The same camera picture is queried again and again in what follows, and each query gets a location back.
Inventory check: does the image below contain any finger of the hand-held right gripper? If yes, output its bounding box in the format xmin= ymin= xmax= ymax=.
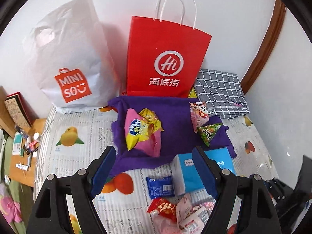
xmin=266 ymin=178 xmax=293 ymax=200

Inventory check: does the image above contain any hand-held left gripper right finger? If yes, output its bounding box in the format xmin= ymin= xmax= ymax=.
xmin=192 ymin=146 xmax=279 ymax=234

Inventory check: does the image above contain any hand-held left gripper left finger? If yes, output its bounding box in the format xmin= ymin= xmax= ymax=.
xmin=26 ymin=145 xmax=117 ymax=234

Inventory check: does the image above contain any pink white pastry packet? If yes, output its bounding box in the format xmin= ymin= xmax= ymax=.
xmin=179 ymin=206 xmax=210 ymax=233
xmin=175 ymin=192 xmax=195 ymax=225

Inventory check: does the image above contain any green triangular snack packet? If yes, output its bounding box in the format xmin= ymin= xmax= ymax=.
xmin=197 ymin=123 xmax=223 ymax=148

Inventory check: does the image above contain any small blue snack packet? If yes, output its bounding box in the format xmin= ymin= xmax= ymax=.
xmin=146 ymin=175 xmax=175 ymax=199

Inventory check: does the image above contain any purple towel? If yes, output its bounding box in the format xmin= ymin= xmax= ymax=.
xmin=107 ymin=96 xmax=237 ymax=178

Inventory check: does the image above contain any pink yellow snack packet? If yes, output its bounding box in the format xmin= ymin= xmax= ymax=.
xmin=124 ymin=108 xmax=164 ymax=158

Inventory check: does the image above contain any red snack packet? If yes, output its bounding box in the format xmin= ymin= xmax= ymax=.
xmin=147 ymin=198 xmax=178 ymax=223

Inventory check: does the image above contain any pink panda snack packet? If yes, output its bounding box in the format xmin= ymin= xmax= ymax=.
xmin=190 ymin=102 xmax=210 ymax=133

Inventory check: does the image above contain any blue tissue pack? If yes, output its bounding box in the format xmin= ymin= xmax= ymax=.
xmin=170 ymin=147 xmax=236 ymax=197

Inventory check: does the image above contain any fruit print tablecloth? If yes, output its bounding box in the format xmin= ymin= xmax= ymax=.
xmin=33 ymin=106 xmax=281 ymax=234

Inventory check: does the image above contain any wooden side table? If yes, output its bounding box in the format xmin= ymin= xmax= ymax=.
xmin=8 ymin=118 xmax=47 ymax=188

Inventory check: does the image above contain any grey checked folded cloth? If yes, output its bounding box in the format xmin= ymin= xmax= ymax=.
xmin=194 ymin=69 xmax=251 ymax=120

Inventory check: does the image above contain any green cloth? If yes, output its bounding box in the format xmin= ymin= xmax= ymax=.
xmin=0 ymin=129 xmax=27 ymax=234

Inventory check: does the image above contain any green white box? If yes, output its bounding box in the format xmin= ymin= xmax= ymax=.
xmin=12 ymin=135 xmax=23 ymax=155

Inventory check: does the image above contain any pink floral cloth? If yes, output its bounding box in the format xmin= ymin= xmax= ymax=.
xmin=0 ymin=183 xmax=22 ymax=223

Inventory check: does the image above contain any light wooden furniture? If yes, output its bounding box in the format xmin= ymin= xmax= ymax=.
xmin=0 ymin=86 xmax=17 ymax=138

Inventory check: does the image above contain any white plastic bag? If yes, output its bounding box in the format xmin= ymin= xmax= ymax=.
xmin=22 ymin=0 xmax=122 ymax=114

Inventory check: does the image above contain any red paper bag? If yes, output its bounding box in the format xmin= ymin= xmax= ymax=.
xmin=126 ymin=0 xmax=212 ymax=98

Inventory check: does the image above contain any brown wooden door frame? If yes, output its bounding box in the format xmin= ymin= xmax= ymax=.
xmin=240 ymin=0 xmax=287 ymax=95

